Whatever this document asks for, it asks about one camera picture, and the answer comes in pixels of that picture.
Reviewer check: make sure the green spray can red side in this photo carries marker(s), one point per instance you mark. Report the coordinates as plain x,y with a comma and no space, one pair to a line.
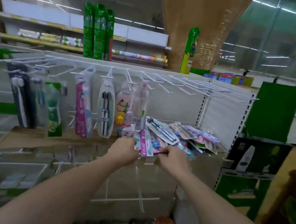
109,35

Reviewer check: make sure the clear pink-topped toothbrush pack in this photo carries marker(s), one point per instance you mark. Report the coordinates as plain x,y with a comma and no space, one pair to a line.
143,93

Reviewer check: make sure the green yellow spray can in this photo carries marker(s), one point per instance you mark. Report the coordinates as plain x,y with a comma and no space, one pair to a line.
189,50

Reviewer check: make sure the tall green spray can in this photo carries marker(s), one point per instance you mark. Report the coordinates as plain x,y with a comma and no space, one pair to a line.
99,31
88,29

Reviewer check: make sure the teal twin toothbrush pack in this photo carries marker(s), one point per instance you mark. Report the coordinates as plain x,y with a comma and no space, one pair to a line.
41,94

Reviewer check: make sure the oval twin black toothbrush pack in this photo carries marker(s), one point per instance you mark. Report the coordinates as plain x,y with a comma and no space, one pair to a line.
106,109

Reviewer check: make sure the person's left hand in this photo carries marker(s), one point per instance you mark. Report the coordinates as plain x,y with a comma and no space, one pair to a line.
122,152

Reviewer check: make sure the white shelf unit yellow strips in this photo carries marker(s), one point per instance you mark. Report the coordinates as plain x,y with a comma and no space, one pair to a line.
40,12

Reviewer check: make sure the black product box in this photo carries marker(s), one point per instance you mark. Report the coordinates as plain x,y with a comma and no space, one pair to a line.
266,156

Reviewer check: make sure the kids toothbrush pack yellow toy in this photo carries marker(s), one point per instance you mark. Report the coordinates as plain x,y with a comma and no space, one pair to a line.
122,106

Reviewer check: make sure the person's left forearm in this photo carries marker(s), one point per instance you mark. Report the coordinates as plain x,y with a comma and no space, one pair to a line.
51,198

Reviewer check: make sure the clear green toothbrush pack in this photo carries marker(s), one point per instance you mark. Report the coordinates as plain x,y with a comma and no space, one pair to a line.
142,118

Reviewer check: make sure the brown cardboard tray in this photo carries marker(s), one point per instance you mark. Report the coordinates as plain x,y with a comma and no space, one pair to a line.
35,140

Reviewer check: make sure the person's right hand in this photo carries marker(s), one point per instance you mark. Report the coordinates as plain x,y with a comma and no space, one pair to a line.
175,163

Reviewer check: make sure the pile of toothbrush packs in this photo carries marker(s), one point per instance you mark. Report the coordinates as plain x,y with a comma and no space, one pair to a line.
161,130

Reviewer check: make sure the green label toothbrush pack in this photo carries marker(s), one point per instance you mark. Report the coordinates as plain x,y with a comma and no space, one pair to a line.
55,113

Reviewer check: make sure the row of colourful boxes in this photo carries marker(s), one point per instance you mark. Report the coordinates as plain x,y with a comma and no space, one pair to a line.
225,78

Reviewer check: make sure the row of colourful wrap rolls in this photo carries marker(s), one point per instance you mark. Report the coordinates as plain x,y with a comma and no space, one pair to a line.
139,56

